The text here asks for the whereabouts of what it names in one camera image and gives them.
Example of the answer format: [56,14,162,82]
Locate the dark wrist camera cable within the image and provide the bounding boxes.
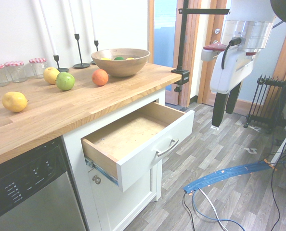
[221,37,243,70]

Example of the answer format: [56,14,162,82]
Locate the wooden door frame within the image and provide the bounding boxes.
[147,0,203,108]

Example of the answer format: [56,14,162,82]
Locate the white floor cable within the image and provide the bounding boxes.
[198,187,230,231]

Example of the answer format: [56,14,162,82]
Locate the yellow apple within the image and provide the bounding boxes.
[43,66,61,85]

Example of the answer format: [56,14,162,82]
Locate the wooden door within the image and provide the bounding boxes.
[197,0,232,106]

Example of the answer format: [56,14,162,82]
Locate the blue floor cable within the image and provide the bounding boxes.
[191,190,247,231]

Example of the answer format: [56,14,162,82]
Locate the wrist camera with red cap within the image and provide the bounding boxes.
[201,43,225,62]

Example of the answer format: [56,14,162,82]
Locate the medium black candle holder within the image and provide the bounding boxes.
[90,40,100,65]

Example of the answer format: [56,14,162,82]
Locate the black oil radiator heater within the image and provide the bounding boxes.
[243,74,286,134]

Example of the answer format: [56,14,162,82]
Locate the white kitchen island cabinet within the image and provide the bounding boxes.
[61,88,168,231]

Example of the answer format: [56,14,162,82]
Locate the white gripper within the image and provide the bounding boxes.
[209,45,255,128]

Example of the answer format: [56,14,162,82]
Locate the stainless steel dishwasher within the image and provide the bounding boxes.
[0,137,87,231]

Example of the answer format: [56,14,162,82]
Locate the long black hanging cable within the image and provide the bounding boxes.
[269,115,286,231]

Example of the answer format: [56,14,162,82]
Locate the tall black candle holder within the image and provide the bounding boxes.
[73,33,91,69]

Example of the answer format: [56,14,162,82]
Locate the orange fruit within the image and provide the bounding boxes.
[91,69,109,87]

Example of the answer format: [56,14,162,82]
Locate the large wooden bowl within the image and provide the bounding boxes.
[91,48,151,77]

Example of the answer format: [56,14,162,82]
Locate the short black candle holder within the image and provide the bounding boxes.
[53,54,69,73]

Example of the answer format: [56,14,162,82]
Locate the thin black floor cable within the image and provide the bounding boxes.
[214,218,255,226]

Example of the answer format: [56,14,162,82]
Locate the brushed metal drawer handle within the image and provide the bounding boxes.
[152,138,180,157]

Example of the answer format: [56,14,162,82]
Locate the green apple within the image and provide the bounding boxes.
[55,71,76,91]

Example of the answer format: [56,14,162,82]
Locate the white drawer wooden inside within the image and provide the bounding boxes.
[81,101,195,193]

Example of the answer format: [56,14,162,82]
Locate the white panelled cabinet door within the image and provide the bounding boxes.
[87,160,158,231]

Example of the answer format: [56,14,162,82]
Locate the blue floor tape strip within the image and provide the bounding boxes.
[182,160,278,195]

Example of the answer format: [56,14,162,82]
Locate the black Ulanzi clamp stand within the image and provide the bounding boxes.
[171,0,231,93]

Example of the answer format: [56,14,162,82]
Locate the yellow pear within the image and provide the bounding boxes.
[1,91,29,113]

